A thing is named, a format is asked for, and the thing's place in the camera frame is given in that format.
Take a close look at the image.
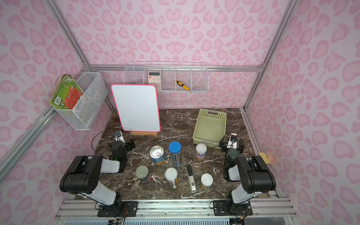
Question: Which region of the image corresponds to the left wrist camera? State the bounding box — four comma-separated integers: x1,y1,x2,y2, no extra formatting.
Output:
114,131,125,143

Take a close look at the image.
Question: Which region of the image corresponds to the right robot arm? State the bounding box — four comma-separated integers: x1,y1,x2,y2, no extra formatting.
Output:
219,133,276,206

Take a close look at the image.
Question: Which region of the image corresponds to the white orange calculator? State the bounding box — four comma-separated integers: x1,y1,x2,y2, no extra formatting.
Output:
148,71,161,86

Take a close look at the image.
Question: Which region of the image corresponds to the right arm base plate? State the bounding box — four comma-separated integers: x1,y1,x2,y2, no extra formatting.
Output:
209,200,253,217

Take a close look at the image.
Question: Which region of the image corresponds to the blue can silver top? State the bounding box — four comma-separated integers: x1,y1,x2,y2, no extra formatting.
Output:
150,145,165,166

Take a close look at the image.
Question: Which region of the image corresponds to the green plastic basket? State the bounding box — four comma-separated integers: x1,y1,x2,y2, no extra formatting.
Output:
193,109,227,149

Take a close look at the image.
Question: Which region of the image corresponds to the yellow can white lid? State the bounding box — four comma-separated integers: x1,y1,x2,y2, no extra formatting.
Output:
165,167,178,189

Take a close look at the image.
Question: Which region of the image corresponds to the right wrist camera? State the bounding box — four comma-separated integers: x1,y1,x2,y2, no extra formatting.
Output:
227,133,238,150

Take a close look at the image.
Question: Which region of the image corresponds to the white mesh wall basket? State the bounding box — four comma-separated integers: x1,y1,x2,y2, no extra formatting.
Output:
55,72,108,130

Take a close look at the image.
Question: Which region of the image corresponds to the pink framed whiteboard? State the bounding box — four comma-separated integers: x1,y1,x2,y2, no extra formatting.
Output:
111,84,161,133

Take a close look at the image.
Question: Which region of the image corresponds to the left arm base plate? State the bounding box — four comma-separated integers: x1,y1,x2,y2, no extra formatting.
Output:
97,201,138,218

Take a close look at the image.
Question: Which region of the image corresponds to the blue lid pencil tube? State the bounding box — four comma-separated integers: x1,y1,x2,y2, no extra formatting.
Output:
169,142,182,168

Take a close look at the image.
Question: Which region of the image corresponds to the yellow sticky note pad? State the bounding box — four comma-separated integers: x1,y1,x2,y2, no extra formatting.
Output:
258,152,270,165

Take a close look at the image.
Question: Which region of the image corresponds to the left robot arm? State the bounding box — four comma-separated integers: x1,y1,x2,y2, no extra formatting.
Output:
60,139,136,214

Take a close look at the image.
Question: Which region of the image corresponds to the white wire wall rack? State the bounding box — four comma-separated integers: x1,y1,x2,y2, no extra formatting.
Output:
123,64,209,93

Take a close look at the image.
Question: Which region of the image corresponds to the green red book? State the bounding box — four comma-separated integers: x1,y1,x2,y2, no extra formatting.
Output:
49,74,84,110

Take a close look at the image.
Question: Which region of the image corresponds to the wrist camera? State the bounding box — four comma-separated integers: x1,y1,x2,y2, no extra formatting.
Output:
114,131,125,143
227,133,238,150

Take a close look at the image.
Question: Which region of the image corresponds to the pink can white lid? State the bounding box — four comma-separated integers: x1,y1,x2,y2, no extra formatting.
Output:
196,143,207,162

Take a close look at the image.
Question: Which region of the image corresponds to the orange can white lid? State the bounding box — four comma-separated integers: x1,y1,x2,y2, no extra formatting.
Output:
201,173,213,189

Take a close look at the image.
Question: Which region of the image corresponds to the wooden whiteboard stand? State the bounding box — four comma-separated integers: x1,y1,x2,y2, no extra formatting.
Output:
130,131,158,137

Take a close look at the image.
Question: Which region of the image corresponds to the yellow black utility knife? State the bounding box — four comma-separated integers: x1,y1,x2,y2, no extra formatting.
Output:
176,80,191,92

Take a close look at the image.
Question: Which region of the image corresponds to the dark can silver top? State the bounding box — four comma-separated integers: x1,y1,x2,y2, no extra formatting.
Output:
135,166,152,184

